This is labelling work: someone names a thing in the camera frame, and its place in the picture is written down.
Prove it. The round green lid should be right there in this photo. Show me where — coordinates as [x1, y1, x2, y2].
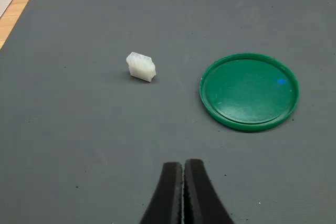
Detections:
[199, 52, 300, 132]

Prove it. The small white plastic terminal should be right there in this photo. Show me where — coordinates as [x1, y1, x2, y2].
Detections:
[125, 51, 158, 83]

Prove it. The dark grey mat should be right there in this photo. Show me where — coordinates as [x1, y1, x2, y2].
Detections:
[0, 0, 336, 224]

